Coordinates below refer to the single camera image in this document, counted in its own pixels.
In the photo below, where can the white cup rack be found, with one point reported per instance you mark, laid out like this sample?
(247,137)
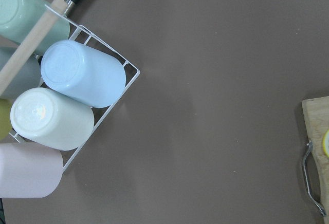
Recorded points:
(84,36)

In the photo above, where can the light blue cup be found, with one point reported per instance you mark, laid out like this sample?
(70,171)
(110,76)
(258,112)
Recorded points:
(83,73)

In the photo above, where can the cream white cup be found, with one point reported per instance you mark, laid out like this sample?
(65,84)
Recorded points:
(52,119)

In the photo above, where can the grey blue cup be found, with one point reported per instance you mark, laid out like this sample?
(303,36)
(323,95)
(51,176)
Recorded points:
(28,77)

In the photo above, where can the wooden cutting board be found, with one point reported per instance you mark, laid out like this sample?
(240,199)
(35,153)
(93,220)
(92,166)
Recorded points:
(315,113)

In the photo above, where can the pink cup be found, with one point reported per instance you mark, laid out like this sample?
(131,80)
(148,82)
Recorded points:
(29,170)

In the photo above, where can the yellow cup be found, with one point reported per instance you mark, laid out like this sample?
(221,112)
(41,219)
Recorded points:
(6,126)

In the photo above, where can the lemon slice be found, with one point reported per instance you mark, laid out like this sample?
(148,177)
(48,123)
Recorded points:
(325,143)

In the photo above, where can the mint green cup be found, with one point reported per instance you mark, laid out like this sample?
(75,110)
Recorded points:
(18,17)

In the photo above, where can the metal board handle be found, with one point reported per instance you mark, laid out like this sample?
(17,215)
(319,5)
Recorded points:
(308,151)

